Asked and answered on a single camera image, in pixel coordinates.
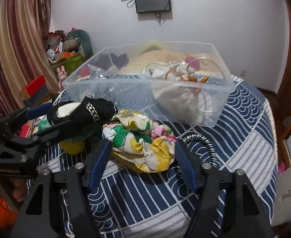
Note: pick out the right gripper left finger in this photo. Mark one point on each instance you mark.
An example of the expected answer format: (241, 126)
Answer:
(95, 164)

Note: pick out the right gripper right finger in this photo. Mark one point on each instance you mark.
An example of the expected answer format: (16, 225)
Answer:
(190, 165)

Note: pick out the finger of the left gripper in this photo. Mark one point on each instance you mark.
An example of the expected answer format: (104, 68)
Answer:
(52, 135)
(23, 115)

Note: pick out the green knitted cloth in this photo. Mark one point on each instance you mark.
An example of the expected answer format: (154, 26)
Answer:
(43, 125)

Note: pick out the black white plush toy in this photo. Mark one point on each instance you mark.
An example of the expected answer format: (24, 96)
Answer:
(82, 120)

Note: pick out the floral yellow green cloth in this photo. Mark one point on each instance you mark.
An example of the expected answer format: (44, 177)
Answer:
(146, 143)

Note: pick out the white drawstring pouch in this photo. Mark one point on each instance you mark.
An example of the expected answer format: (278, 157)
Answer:
(193, 90)

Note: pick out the left hand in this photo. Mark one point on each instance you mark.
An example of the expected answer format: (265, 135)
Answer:
(20, 189)

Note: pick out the yellow round sponge ball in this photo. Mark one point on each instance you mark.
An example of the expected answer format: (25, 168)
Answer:
(72, 147)

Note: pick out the red box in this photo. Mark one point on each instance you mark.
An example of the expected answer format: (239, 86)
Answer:
(30, 89)

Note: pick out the yellow green scrub sponge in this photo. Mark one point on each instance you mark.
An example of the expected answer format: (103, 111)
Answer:
(126, 163)

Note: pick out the pink rabbit toy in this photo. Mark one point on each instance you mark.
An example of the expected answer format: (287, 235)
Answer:
(62, 76)

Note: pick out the green cardboard box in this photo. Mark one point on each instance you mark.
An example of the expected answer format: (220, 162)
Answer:
(70, 64)

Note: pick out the silver glitter bag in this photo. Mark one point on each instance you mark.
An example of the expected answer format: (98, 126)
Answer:
(97, 73)

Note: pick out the clear plastic storage bin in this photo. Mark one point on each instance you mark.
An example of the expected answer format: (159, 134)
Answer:
(132, 91)

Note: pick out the grey green plush toy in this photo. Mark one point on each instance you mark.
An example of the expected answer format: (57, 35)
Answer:
(78, 41)

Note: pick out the striped red beige curtain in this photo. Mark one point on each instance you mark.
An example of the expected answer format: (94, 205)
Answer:
(23, 26)

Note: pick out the dark purple cloth pile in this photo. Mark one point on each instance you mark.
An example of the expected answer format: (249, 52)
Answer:
(105, 61)

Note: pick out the beige blanket with pink squares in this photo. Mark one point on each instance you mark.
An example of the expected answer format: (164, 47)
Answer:
(137, 64)

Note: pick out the small black wall monitor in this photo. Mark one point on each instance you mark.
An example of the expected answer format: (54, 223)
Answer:
(146, 6)

